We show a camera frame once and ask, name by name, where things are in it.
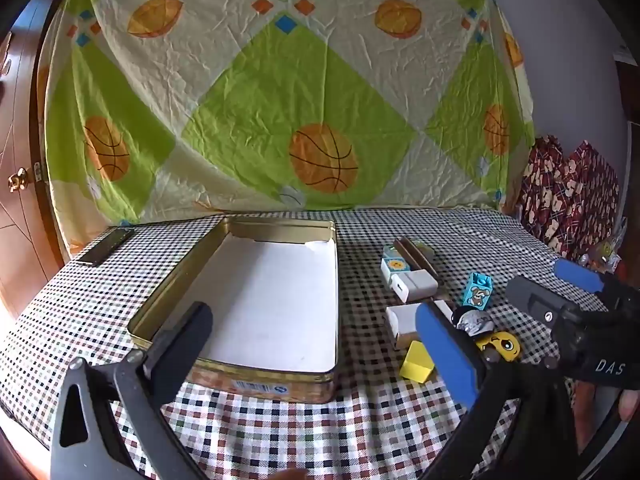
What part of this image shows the blue bear print block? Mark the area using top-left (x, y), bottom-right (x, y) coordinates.
top-left (460, 272), bottom-right (493, 308)

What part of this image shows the white charger plug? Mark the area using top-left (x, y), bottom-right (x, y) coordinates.
top-left (390, 270), bottom-right (441, 304)

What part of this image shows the dark flat rectangular case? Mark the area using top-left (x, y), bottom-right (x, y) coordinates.
top-left (77, 227), bottom-right (136, 267)

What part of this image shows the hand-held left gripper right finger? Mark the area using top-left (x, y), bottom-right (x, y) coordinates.
top-left (415, 302), bottom-right (617, 480)

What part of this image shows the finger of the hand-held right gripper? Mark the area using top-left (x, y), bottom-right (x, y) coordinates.
top-left (505, 276), bottom-right (581, 327)
top-left (554, 258), bottom-right (608, 294)

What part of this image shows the clear plastic toy bag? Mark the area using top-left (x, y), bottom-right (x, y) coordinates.
top-left (580, 220), bottom-right (628, 276)

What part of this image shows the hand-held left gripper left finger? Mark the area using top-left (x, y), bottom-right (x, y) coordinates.
top-left (50, 301), bottom-right (216, 480)

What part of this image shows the brown wooden brush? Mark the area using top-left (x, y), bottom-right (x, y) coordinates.
top-left (392, 238), bottom-right (441, 281)

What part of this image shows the yellow face toy block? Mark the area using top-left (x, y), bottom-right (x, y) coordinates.
top-left (475, 330), bottom-right (521, 363)

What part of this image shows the golden metal tin box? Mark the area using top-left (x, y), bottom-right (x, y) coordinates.
top-left (127, 215), bottom-right (341, 405)

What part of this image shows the white sunflower toy block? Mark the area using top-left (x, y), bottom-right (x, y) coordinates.
top-left (381, 257), bottom-right (417, 286)

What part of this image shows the basketball print bedsheet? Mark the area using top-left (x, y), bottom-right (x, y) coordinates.
top-left (45, 0), bottom-right (536, 226)

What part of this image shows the checkered tablecloth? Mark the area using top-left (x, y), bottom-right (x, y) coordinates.
top-left (0, 205), bottom-right (626, 480)

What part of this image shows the small white cardboard box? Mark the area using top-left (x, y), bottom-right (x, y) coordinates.
top-left (385, 300), bottom-right (453, 351)

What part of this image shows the person's right hand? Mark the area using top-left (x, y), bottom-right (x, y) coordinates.
top-left (616, 387), bottom-right (640, 423)

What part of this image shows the red bear print blanket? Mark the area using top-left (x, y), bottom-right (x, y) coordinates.
top-left (515, 135), bottom-right (623, 261)

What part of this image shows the green floss pick box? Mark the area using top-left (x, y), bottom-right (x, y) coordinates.
top-left (383, 240), bottom-right (437, 266)

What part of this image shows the yellow cup-shaped block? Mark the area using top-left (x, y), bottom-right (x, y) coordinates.
top-left (399, 340), bottom-right (437, 383)

